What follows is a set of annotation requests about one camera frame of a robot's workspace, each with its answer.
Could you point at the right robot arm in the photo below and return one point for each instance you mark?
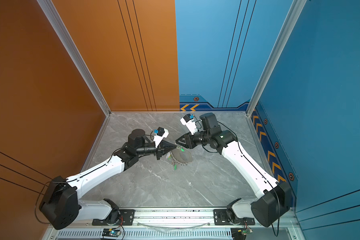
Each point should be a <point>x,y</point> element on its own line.
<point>273,197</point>

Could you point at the aluminium corner post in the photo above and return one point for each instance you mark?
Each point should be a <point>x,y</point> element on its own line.
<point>280,43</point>
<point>63,34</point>

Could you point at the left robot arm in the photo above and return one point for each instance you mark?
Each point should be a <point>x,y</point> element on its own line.
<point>62,203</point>

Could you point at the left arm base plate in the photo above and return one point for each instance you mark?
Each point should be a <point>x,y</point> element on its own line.
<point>117,218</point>

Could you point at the green circuit board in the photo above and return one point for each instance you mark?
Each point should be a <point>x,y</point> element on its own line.
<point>111,233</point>
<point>244,232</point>

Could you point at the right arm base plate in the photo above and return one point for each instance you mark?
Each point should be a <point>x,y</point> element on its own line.
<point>224,217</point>

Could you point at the grey metal key holder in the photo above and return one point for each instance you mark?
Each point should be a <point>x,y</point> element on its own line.
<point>179,158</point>

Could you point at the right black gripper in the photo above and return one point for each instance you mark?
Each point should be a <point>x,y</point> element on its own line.
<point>188,139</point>

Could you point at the aluminium front rail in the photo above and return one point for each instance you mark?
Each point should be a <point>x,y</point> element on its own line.
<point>181,223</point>

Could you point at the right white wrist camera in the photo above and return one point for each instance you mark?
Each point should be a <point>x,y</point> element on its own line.
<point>190,122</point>

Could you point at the right green circuit board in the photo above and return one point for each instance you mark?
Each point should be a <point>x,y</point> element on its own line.
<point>244,232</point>

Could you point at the left aluminium corner post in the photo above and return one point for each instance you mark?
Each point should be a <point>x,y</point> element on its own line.
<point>63,34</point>

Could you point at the right aluminium corner post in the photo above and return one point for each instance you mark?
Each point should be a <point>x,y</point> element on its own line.
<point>280,43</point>

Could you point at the left green circuit board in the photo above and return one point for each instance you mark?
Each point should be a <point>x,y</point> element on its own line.
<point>111,233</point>

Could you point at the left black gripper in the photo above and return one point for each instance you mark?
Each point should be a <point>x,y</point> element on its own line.
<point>161,149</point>

